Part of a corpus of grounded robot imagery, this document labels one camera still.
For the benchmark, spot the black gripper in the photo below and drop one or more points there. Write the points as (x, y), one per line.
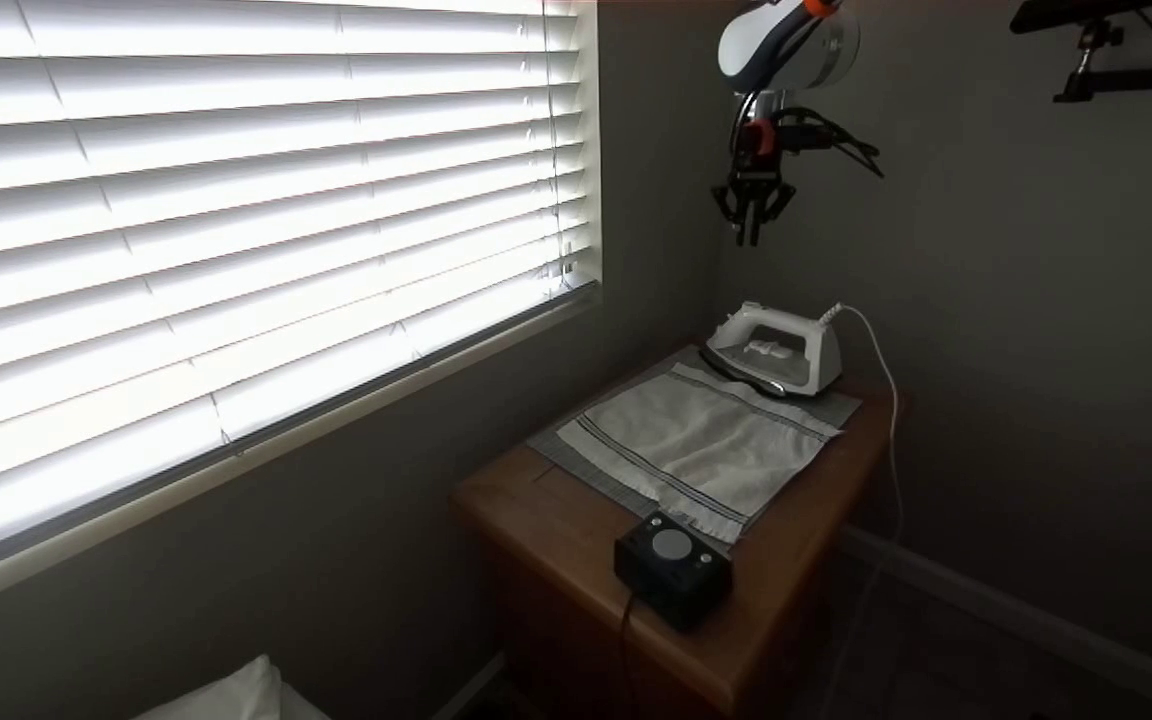
(754, 174)

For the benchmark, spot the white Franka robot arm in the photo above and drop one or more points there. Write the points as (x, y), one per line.
(768, 32)

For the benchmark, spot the white pressing iron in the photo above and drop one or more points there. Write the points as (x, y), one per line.
(777, 348)

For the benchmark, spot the white grey-striped towel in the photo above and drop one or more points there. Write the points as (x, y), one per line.
(696, 443)

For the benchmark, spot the black round device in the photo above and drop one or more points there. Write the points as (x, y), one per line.
(677, 574)

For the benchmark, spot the wooden nightstand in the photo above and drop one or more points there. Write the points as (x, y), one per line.
(563, 534)

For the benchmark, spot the white window sill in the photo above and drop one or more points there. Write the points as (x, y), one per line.
(268, 443)

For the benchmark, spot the white window blinds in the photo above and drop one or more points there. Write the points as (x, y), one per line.
(201, 203)

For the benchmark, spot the white bed mattress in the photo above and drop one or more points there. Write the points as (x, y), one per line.
(239, 693)

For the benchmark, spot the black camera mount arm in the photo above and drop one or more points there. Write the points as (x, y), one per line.
(1090, 63)

